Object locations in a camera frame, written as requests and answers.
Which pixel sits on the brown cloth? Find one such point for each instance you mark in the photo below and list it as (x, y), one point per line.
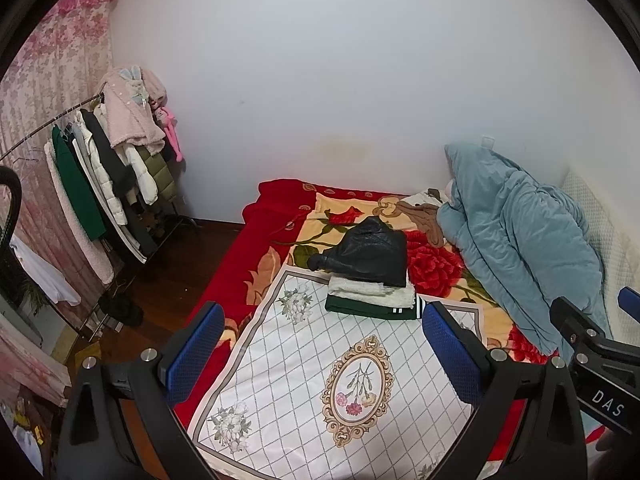
(425, 220)

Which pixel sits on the olive green puffer jacket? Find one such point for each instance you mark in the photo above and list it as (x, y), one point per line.
(165, 175)

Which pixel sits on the pale pink fluffy coat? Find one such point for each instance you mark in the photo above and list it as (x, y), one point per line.
(80, 245)

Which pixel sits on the light blue quilt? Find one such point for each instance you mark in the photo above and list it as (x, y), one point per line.
(515, 240)

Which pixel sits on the black leather jacket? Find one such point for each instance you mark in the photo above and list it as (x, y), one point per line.
(370, 255)

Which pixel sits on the white folded fleece garment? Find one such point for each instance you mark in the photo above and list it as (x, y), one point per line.
(360, 291)

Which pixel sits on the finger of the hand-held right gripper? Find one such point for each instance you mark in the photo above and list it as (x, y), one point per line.
(631, 299)
(575, 325)

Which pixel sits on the pink floral curtain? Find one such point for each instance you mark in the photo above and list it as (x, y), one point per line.
(60, 50)

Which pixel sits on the pink floral fabric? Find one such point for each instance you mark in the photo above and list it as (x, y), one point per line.
(30, 360)

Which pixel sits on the green hanging garment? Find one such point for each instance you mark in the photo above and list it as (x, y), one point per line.
(75, 185)

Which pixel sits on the black hanging coat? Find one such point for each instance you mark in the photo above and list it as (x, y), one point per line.
(107, 150)

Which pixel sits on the cream white pillow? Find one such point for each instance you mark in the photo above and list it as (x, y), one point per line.
(610, 230)

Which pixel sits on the metal clothes rack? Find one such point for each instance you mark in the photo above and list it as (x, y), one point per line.
(170, 220)

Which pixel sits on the white puffer vest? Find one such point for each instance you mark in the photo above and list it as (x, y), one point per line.
(102, 175)

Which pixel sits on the white puffer jacket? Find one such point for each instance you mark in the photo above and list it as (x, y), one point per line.
(142, 175)

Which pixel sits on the pink fleece jacket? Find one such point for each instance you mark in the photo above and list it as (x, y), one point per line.
(130, 115)

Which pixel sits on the black curved tube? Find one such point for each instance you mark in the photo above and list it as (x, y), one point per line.
(15, 200)

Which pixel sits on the white wall socket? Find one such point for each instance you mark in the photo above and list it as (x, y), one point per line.
(487, 141)

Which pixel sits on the green plant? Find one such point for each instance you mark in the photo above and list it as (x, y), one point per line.
(32, 295)

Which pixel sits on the red floral blanket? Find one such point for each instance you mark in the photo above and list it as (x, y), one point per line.
(265, 220)

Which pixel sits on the pink plush toy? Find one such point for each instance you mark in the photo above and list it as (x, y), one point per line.
(170, 130)

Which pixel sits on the white hanging cloth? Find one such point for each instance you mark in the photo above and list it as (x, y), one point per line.
(45, 275)

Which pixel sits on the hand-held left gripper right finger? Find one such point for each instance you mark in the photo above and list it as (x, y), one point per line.
(452, 355)

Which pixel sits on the white diamond-pattern floral cloth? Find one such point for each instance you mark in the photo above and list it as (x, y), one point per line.
(300, 360)

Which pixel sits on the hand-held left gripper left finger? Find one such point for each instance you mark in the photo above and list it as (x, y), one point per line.
(192, 360)

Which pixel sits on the green folded garment striped trim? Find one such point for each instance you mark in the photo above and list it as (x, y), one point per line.
(350, 306)

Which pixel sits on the black shoes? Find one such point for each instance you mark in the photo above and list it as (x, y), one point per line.
(120, 310)

